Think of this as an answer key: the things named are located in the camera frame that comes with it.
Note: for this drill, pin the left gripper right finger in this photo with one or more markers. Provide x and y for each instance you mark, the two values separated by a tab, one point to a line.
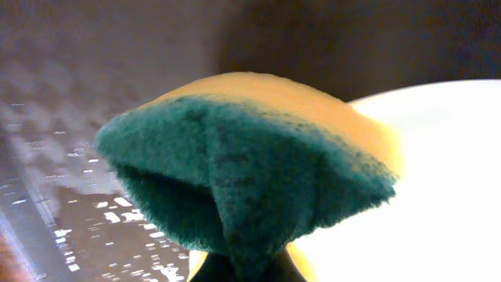
282	269

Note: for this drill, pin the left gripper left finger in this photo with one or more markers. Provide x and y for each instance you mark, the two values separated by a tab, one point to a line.
209	267

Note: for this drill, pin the green and yellow sponge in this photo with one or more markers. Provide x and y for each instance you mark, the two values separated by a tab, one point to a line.
243	164

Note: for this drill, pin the white plate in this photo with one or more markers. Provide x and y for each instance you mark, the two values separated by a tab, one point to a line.
443	224

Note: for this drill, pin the brown serving tray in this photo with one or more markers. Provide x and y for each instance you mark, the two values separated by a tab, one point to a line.
69	67

